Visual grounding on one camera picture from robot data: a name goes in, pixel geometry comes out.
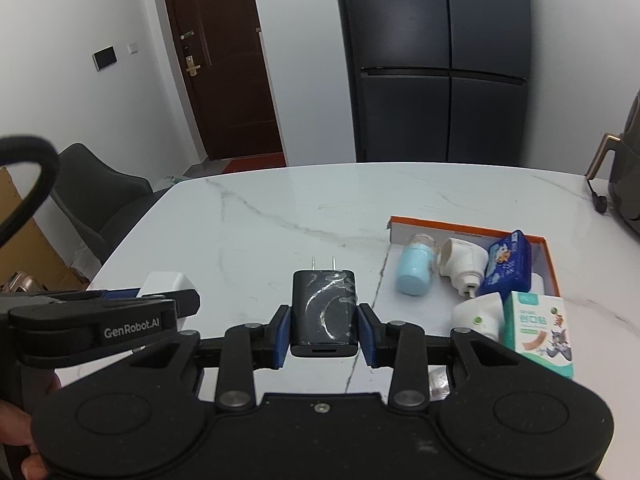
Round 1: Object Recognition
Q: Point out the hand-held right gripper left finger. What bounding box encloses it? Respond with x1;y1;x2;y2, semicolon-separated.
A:
129;305;292;408

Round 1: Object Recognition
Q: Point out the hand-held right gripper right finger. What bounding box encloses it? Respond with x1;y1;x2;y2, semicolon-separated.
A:
356;304;521;408

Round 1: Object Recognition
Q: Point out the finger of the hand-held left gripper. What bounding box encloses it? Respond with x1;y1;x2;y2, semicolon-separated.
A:
50;287;202;317

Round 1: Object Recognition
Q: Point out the orange and white cardboard tray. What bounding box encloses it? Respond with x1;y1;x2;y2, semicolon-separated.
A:
345;216;563;396

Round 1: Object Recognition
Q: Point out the white USB wall charger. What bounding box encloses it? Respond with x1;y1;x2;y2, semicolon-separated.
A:
141;271;195;332

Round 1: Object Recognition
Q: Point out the black USB wall charger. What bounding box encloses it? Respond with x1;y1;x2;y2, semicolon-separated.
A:
291;256;360;358

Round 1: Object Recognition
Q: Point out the light blue plastic bottle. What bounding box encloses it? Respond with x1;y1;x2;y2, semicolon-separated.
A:
395;234;440;297

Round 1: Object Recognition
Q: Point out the white plug-in mosquito heater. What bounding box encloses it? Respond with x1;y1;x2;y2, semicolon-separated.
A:
439;236;489;297
451;292;503;343

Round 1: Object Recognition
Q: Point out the teal bandage box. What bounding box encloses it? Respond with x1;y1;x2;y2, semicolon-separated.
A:
501;292;576;381

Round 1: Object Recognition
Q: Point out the person's left hand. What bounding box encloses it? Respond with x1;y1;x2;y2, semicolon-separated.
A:
0;401;51;480

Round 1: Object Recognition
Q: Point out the white plastic bag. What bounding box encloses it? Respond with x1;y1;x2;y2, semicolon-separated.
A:
67;240;98;286

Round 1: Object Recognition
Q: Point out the brown cardboard box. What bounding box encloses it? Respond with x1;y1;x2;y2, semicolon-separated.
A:
0;165;90;293

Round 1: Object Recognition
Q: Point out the dark grey chair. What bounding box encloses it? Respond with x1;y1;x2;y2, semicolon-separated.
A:
50;142;153;266

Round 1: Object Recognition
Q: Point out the green and white bag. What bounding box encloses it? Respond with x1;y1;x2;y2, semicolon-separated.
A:
155;172;188;191

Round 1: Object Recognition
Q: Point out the red doormat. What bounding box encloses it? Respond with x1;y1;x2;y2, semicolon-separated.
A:
220;152;287;174

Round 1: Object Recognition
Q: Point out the brass door lock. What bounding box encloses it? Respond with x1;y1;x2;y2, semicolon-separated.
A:
181;30;203;78

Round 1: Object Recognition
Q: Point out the dark brown door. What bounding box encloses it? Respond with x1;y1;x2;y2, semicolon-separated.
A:
159;0;287;162

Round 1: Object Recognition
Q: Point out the black four-door refrigerator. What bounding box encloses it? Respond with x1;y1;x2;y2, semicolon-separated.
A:
332;0;532;165

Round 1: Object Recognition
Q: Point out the dark air fryer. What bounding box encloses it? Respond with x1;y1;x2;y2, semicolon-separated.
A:
585;87;640;236

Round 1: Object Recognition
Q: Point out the black strap loop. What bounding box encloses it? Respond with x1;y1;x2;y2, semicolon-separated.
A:
0;134;61;246

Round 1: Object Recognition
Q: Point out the black wall panel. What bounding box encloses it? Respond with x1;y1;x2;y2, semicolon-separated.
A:
92;46;120;72

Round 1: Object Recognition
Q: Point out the black power cable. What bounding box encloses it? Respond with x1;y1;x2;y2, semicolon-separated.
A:
586;175;608;213

